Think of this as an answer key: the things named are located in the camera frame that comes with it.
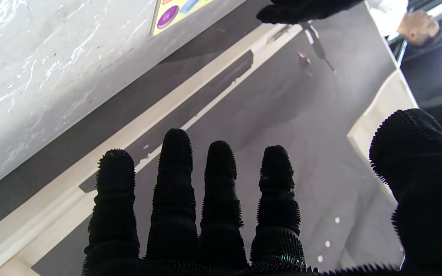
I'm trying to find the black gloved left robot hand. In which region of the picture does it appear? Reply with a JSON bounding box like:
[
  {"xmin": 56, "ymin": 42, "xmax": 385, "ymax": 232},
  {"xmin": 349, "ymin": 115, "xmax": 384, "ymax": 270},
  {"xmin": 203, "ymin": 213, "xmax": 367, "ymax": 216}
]
[{"xmin": 256, "ymin": 0, "xmax": 364, "ymax": 25}]

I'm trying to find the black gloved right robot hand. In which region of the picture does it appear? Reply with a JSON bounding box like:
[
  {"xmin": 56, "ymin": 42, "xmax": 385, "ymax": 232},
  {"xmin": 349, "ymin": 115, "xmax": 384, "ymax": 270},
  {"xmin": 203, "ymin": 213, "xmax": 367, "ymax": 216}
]
[{"xmin": 82, "ymin": 108, "xmax": 442, "ymax": 276}]

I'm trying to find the yellow wooden shape puzzle board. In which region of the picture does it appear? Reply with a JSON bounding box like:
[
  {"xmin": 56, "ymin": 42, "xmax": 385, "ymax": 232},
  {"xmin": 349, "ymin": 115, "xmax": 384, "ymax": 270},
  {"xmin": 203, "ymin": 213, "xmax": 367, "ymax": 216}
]
[{"xmin": 151, "ymin": 0, "xmax": 216, "ymax": 36}]

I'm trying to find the dark wine bottle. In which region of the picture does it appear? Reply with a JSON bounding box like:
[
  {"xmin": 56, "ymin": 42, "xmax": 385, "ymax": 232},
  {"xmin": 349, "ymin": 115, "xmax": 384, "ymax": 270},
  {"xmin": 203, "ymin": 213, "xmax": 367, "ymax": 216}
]
[{"xmin": 301, "ymin": 21, "xmax": 336, "ymax": 73}]

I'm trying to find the red wine glass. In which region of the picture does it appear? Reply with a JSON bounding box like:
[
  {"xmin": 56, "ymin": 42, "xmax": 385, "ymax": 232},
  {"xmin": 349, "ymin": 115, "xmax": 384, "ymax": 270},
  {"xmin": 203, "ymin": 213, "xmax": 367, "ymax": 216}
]
[{"xmin": 297, "ymin": 52, "xmax": 313, "ymax": 77}]

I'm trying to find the person in white sleeve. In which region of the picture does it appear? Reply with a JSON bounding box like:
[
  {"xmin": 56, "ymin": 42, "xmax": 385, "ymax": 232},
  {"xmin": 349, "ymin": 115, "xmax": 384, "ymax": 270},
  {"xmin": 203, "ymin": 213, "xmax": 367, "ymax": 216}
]
[{"xmin": 365, "ymin": 0, "xmax": 441, "ymax": 47}]

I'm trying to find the light wooden side panel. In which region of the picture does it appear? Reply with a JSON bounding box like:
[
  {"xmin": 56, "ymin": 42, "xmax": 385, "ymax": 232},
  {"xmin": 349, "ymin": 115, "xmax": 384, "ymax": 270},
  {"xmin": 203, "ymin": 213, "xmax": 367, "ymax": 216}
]
[{"xmin": 347, "ymin": 69, "xmax": 419, "ymax": 200}]

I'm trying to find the light wooden shelf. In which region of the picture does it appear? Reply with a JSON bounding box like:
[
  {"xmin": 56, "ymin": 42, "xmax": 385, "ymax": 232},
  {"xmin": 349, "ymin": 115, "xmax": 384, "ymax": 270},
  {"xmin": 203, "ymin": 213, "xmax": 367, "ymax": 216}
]
[{"xmin": 0, "ymin": 23, "xmax": 306, "ymax": 276}]

